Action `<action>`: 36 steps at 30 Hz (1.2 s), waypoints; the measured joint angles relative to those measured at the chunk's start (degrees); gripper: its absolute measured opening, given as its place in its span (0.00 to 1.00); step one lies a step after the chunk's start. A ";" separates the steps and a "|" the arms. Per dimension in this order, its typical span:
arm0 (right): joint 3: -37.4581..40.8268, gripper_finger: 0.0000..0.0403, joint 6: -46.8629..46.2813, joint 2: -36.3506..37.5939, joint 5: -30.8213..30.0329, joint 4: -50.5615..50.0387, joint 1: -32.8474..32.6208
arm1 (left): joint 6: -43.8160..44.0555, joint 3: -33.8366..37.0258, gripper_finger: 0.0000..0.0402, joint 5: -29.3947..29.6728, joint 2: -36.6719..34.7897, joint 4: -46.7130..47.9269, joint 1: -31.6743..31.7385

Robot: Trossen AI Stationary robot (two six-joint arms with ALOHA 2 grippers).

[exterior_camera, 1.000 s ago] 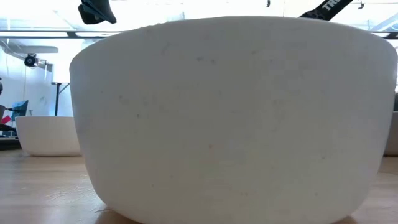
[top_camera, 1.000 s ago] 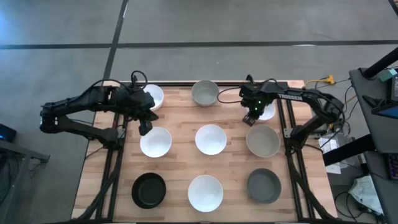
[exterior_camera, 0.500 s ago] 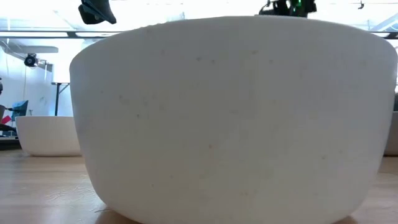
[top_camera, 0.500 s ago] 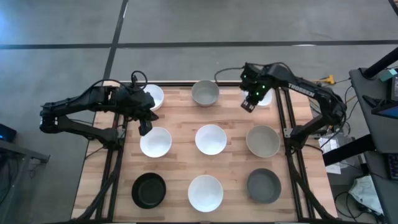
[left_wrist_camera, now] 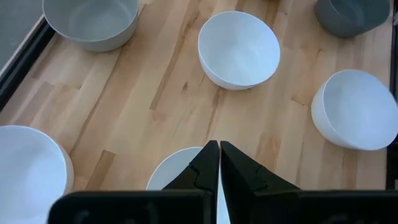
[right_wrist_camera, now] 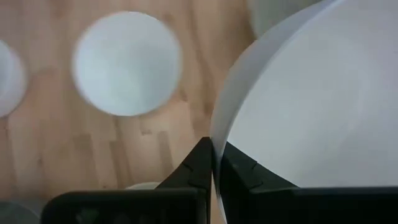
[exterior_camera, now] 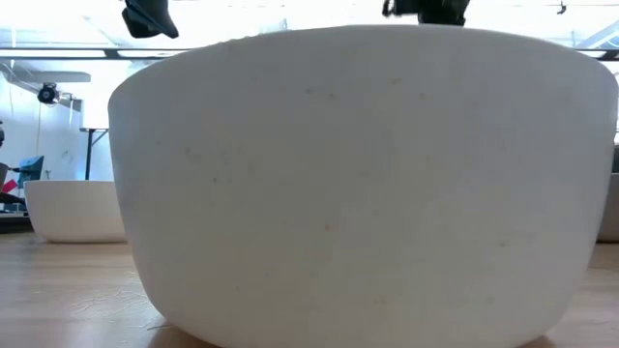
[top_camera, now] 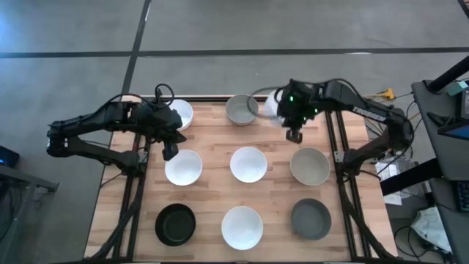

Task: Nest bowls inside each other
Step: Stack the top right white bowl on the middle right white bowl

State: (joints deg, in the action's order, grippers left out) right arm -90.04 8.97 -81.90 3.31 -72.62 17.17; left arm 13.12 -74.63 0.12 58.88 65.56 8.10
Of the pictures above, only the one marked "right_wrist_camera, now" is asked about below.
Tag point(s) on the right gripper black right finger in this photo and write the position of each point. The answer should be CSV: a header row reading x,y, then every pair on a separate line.
x,y
242,186

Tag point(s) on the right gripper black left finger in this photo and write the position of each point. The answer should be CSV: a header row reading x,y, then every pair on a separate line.
x,y
189,174

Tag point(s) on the stack of white bowls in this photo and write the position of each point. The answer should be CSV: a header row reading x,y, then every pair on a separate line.
x,y
311,109

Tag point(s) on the white bowl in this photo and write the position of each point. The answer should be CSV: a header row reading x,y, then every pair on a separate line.
x,y
127,62
9,81

